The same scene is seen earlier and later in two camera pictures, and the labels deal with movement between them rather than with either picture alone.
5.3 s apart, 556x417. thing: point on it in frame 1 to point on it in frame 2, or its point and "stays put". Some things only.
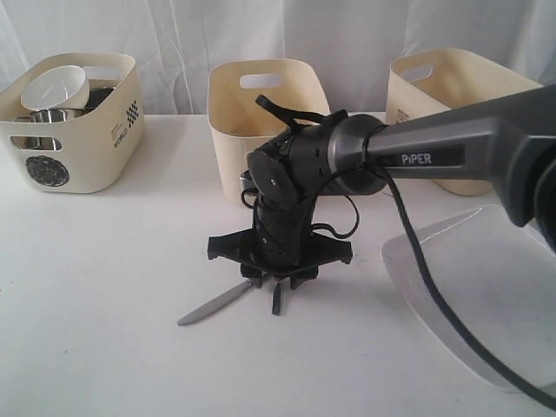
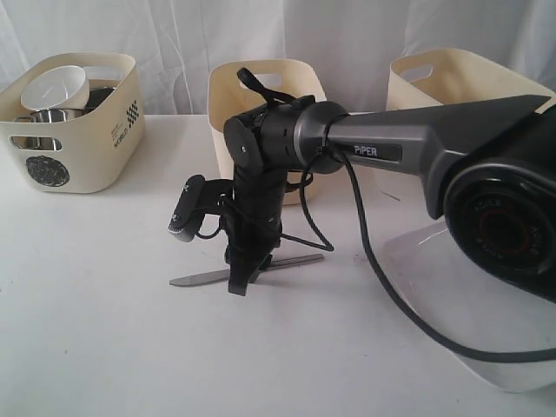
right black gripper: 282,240 to 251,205
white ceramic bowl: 57,88 stays put
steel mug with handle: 49,116 stays put
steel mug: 97,95 stays put
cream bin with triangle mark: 240,125 stays put
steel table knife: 208,307 to 225,274
